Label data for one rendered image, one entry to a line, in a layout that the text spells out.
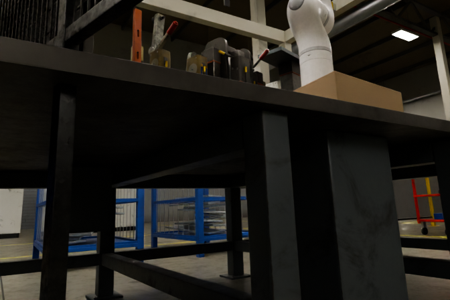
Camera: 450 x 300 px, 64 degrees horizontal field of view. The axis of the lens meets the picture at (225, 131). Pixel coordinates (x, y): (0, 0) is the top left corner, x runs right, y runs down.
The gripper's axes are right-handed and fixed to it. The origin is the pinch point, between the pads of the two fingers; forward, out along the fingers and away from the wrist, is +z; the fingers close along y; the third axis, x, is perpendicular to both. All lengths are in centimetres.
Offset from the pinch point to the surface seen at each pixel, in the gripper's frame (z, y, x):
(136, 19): 28, -5, 50
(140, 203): 95, 188, -36
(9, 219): 119, 791, 5
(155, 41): 34, -3, 41
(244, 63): 38.1, -12.8, 4.0
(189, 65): 39.5, -1.4, 24.6
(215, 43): 26.3, -1.5, 11.5
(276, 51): 27.7, -12.8, -15.2
